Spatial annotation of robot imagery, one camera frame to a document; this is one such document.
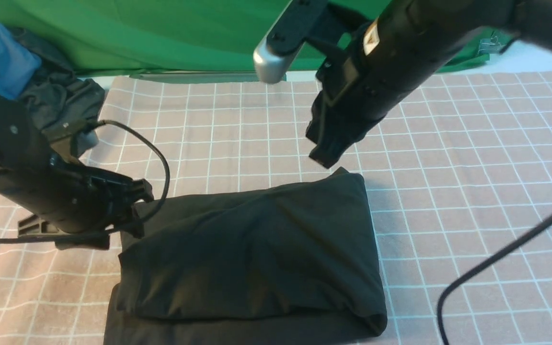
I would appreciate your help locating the gray-green flat bar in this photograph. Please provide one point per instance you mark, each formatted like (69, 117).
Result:
(197, 77)

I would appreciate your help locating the clear binder clip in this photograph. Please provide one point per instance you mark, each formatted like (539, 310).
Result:
(491, 43)

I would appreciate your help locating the dark gray long-sleeve top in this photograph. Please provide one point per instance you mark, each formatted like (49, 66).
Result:
(295, 264)

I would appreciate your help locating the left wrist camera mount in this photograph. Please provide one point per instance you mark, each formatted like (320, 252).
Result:
(72, 139)

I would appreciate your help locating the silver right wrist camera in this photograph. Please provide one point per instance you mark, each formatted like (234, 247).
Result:
(318, 23)

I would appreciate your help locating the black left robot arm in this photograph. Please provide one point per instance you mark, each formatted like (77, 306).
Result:
(13, 156)

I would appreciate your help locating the green backdrop cloth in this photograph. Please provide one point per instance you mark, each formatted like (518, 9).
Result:
(108, 37)

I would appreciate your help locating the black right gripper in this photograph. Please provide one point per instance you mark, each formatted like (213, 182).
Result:
(377, 74)

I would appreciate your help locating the dark gray crumpled garment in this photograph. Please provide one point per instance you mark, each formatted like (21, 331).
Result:
(55, 96)

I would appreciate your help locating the pink checkered tablecloth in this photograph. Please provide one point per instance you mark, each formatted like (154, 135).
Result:
(458, 170)

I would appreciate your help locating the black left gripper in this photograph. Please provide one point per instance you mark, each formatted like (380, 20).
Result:
(70, 198)

